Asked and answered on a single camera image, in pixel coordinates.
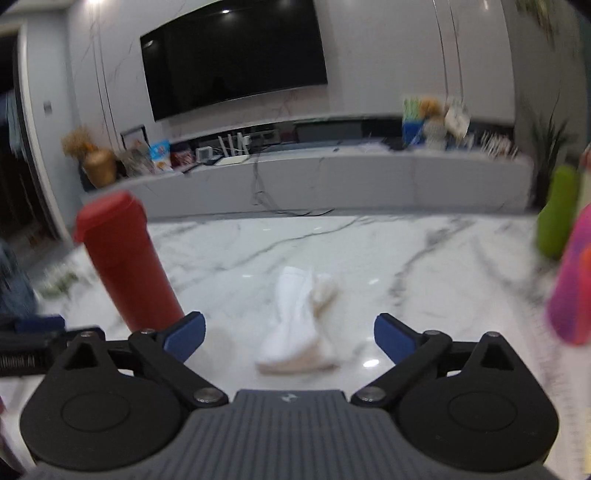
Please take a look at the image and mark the tall leafy potted plant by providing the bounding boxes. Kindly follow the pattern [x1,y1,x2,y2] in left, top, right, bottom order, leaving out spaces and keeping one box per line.
[526,95,578,208]

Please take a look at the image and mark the dried yellow flowers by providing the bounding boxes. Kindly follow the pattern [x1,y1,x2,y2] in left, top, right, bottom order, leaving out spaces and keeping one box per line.
[62,127,98,158]

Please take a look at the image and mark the white cloth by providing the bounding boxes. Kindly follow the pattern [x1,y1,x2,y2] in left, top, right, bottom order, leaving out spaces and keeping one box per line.
[255,266,340,374]

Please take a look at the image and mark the black white spotted figurines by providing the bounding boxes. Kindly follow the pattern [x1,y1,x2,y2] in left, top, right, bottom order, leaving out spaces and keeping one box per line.
[471,131,515,158]

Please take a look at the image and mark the white marble television stand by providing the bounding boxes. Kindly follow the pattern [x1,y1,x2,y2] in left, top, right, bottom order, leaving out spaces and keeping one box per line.
[81,150,536,220]

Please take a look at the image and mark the red insulated bottle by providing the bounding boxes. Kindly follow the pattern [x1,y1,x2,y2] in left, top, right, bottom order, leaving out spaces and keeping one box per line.
[74,191,197,333]

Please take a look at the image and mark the blue grey cloth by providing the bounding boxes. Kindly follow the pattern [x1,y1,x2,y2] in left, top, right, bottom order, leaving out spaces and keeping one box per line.
[0,242,38,319]

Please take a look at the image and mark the black framed certificate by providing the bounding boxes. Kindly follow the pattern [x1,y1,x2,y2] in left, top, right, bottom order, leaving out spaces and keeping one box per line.
[121,124,148,151]

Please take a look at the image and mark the black wall television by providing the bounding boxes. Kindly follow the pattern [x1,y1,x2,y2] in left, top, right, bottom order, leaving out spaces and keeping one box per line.
[140,0,328,122]

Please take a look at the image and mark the white router with antennas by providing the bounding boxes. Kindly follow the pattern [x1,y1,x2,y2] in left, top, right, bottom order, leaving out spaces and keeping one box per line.
[217,131,252,166]

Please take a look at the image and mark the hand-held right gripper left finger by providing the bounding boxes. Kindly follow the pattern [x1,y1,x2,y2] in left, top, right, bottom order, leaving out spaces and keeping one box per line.
[60,311,230,409]

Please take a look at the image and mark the small pink box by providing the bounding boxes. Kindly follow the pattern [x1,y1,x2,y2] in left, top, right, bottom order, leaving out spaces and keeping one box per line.
[171,144,195,168]

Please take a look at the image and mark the green lotus painting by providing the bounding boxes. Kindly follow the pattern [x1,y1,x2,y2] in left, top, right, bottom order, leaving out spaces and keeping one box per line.
[403,96,428,146]

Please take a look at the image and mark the grey green snack packet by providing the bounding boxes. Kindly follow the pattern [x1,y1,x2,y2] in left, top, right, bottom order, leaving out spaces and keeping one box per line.
[121,145,153,177]

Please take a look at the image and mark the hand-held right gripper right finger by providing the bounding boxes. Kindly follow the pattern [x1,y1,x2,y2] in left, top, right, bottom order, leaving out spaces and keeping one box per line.
[350,312,517,409]

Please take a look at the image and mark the teddy bear on stone pot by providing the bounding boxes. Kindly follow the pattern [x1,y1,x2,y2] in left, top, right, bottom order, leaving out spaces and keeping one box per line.
[422,115,448,149]

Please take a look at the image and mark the gold vase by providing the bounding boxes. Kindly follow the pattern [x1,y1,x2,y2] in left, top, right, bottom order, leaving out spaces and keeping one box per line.
[83,148,117,189]

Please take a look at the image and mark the white round hand fan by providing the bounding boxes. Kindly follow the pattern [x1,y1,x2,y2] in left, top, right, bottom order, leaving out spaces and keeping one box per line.
[444,98,472,139]

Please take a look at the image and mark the grey rectangular speaker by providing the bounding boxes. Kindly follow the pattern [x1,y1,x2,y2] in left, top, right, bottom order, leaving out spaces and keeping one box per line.
[295,119,365,141]

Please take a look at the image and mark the black power cable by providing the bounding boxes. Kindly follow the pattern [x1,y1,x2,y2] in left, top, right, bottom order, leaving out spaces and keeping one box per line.
[250,157,333,217]

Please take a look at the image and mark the pink plastic container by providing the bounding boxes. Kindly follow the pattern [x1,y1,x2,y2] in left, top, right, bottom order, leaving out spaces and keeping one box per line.
[546,217,591,346]

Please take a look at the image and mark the green plastic container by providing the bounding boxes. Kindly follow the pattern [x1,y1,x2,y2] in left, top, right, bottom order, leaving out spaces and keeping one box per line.
[536,165,581,259]

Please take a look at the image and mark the hanging green vine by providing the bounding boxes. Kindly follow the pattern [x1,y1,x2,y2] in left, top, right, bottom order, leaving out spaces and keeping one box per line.
[517,0,568,47]

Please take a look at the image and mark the blue snack packet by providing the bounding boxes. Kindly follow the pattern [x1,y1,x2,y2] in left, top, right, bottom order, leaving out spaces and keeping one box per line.
[148,140,172,172]

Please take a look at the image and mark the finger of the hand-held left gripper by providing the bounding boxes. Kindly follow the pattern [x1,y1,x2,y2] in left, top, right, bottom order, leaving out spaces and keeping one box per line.
[0,315,75,350]

